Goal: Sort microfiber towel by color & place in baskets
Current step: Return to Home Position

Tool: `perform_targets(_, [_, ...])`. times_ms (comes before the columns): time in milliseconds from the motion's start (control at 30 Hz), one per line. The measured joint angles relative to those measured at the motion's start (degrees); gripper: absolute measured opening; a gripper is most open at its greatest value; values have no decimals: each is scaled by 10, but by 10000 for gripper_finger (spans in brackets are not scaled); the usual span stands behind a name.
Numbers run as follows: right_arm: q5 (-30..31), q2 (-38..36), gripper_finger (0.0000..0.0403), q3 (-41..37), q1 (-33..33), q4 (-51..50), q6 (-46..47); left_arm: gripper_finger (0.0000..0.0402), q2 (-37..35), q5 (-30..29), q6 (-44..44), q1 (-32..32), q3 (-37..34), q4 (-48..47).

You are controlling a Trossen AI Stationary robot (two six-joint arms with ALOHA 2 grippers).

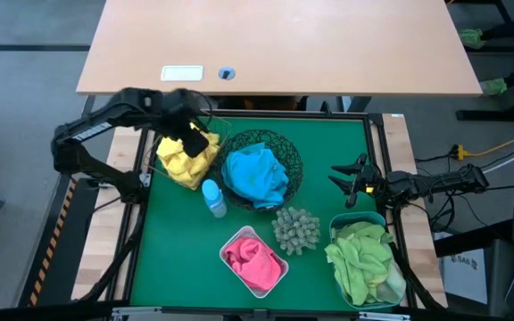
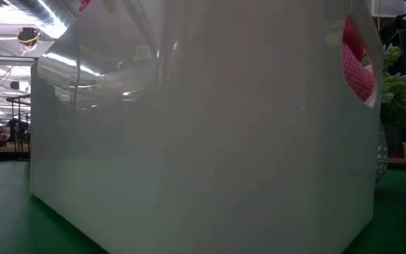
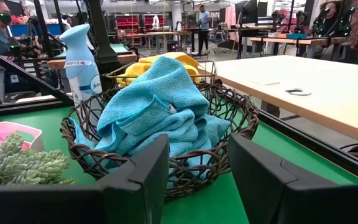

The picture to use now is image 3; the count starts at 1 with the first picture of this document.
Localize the yellow microfiber towel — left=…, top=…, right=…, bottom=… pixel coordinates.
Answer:
left=138, top=52, right=202, bottom=84
left=116, top=62, right=155, bottom=88

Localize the pale green succulent decoration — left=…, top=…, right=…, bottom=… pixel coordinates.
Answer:
left=0, top=133, right=76, bottom=187

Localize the white translucent plastic bin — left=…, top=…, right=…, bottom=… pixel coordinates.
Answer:
left=0, top=121, right=45, bottom=153

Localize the wooden workbench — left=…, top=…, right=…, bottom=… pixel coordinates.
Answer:
left=249, top=35, right=349, bottom=60

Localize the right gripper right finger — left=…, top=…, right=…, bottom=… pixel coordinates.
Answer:
left=227, top=133, right=358, bottom=224

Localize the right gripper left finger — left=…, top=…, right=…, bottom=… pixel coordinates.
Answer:
left=0, top=133, right=170, bottom=224

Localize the bronze wire basket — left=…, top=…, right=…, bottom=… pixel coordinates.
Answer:
left=106, top=60, right=218, bottom=91

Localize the white desk cable cover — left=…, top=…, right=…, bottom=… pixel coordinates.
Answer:
left=249, top=79, right=281, bottom=86

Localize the black labelled parts organizer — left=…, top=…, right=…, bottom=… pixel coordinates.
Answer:
left=16, top=58, right=58, bottom=90

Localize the grey desk grommet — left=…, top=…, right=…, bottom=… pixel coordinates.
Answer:
left=285, top=88, right=312, bottom=97

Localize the light blue spray bottle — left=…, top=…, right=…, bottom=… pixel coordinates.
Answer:
left=59, top=24, right=103, bottom=125

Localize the light wooden desk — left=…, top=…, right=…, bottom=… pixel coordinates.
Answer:
left=208, top=55, right=358, bottom=149

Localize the dark woven wicker basket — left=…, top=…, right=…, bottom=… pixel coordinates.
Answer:
left=60, top=81, right=260, bottom=200

